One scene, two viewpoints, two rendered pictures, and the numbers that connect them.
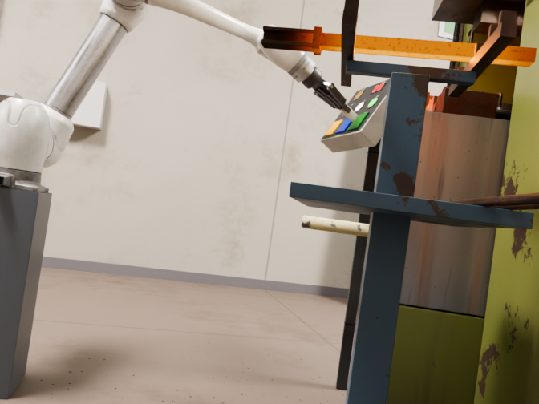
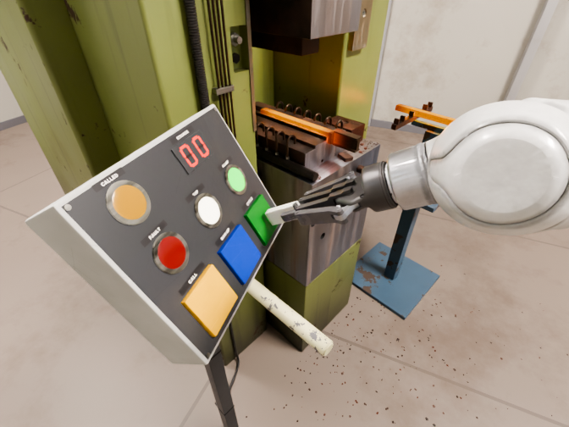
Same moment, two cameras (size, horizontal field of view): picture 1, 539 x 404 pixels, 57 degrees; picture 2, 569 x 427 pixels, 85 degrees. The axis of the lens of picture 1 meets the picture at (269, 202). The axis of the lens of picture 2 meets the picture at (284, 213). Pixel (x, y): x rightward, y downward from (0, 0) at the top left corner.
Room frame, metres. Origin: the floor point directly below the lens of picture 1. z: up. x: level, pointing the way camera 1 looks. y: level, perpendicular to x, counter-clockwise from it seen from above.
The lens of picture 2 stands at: (2.14, 0.04, 1.39)
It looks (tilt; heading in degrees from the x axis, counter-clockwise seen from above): 38 degrees down; 217
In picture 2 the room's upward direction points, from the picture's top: straight up
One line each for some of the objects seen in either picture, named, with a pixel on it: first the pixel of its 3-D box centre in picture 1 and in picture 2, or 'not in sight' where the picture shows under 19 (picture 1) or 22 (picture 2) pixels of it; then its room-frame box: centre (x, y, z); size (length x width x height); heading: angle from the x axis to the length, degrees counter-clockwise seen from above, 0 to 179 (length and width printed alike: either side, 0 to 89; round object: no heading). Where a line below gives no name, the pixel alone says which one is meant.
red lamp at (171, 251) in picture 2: not in sight; (171, 252); (2.00, -0.26, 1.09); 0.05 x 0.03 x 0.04; 174
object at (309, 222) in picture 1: (364, 230); (269, 301); (1.71, -0.34, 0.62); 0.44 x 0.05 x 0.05; 84
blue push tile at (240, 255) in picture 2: (346, 126); (239, 254); (1.89, -0.25, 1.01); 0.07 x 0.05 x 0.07; 19
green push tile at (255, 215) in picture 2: (358, 123); (261, 219); (1.79, -0.28, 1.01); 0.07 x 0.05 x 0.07; 19
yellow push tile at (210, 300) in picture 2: (334, 128); (210, 299); (1.98, -0.22, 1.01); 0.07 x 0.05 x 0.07; 19
